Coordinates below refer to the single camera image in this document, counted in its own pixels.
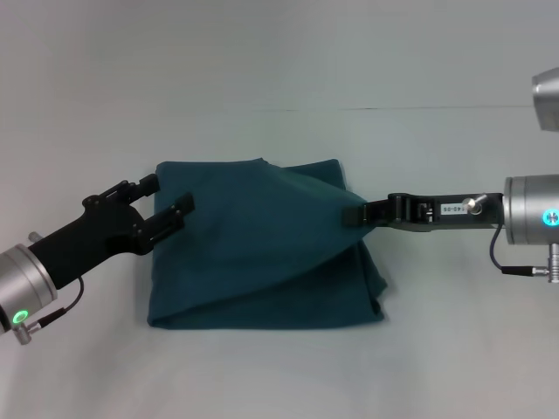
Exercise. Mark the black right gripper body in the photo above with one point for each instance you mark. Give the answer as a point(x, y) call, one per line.
point(436, 211)

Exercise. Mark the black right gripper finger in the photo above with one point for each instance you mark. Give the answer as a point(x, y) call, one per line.
point(362, 213)
point(395, 227)

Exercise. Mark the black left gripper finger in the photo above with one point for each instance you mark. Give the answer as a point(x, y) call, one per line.
point(142, 187)
point(170, 218)

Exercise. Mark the teal blue t-shirt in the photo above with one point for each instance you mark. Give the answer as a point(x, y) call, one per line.
point(262, 253)

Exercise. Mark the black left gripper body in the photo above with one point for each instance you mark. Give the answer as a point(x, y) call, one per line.
point(96, 235)

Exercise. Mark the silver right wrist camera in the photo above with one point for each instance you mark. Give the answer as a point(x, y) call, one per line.
point(548, 98)

